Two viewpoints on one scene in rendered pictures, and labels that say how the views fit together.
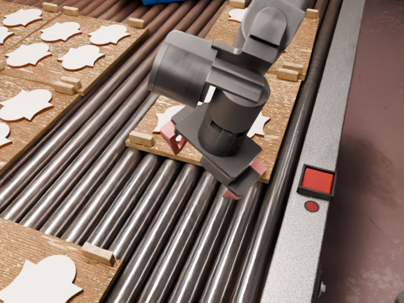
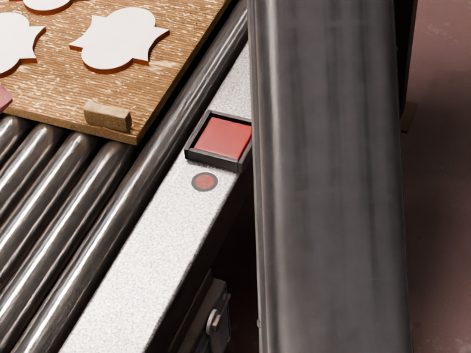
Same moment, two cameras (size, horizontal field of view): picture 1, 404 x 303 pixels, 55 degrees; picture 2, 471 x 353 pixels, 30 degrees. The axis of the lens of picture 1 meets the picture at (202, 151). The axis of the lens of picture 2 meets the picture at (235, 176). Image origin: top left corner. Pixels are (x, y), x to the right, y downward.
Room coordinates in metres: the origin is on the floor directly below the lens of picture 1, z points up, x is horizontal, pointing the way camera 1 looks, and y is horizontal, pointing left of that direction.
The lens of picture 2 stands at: (-0.21, -0.31, 1.67)
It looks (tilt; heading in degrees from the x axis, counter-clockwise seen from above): 47 degrees down; 4
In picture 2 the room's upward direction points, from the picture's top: 4 degrees counter-clockwise
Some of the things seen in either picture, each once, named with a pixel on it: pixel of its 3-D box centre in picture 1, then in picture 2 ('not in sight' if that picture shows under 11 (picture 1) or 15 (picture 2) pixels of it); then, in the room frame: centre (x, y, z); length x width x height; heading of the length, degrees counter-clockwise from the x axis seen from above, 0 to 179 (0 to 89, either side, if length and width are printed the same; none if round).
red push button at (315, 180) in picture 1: (317, 182); (225, 141); (0.56, -0.25, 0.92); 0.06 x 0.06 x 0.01; 69
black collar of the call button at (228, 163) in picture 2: (317, 181); (224, 140); (0.56, -0.25, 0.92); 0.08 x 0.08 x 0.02; 69
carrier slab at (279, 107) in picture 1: (221, 110); (88, 18); (0.81, -0.05, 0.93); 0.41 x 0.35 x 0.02; 160
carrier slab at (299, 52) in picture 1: (260, 37); not in sight; (1.21, -0.20, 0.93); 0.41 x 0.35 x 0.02; 162
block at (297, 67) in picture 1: (292, 68); not in sight; (0.98, -0.26, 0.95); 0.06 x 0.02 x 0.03; 72
